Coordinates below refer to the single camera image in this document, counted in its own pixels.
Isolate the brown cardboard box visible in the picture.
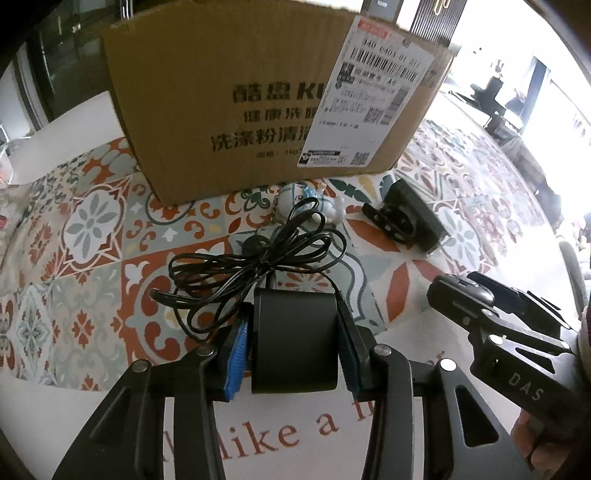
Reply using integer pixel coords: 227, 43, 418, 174
101, 1, 454, 206

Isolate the patterned table runner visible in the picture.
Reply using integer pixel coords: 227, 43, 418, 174
1, 115, 566, 391

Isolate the white astronaut figurine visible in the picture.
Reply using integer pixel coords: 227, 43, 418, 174
273, 182, 346, 225

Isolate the small black round cap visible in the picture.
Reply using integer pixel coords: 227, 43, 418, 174
242, 234, 270, 257

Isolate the black computer mouse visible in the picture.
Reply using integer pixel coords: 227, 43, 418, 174
444, 275, 495, 306

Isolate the person's right hand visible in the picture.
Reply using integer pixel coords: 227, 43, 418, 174
511, 410, 570, 474

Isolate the black power adapter with cable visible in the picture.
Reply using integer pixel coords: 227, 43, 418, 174
150, 210, 346, 394

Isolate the black bike flashlight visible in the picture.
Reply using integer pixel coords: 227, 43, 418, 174
362, 179, 449, 255

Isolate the dark glass cabinet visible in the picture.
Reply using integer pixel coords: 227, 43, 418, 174
13, 0, 161, 131

